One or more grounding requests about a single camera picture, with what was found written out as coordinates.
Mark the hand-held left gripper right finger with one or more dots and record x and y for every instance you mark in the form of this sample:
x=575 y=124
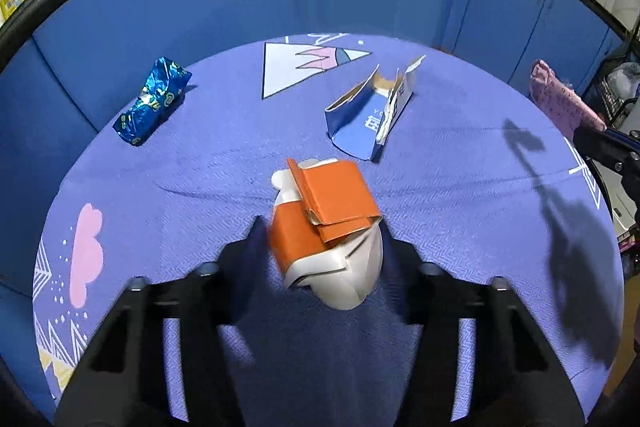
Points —
x=392 y=267

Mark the pink crumpled wrapper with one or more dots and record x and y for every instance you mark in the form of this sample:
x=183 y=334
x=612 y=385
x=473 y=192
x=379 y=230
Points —
x=560 y=99

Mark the blue foil snack wrapper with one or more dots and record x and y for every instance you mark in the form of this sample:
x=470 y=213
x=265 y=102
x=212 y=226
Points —
x=150 y=104

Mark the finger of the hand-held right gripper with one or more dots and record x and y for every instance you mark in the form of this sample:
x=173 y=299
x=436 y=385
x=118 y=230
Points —
x=600 y=142
x=631 y=197

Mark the blue printed tablecloth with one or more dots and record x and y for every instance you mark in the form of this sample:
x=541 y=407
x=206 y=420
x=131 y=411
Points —
x=200 y=187

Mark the orange white paper carton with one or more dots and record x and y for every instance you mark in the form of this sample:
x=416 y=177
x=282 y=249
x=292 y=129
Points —
x=320 y=227

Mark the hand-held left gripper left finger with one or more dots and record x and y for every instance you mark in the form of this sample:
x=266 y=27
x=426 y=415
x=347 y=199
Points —
x=257 y=252

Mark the torn blue white carton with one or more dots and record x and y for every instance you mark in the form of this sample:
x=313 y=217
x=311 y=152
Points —
x=360 y=127

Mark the blue kitchen cabinet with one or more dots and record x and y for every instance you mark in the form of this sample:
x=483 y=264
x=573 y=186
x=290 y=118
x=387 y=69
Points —
x=200 y=7

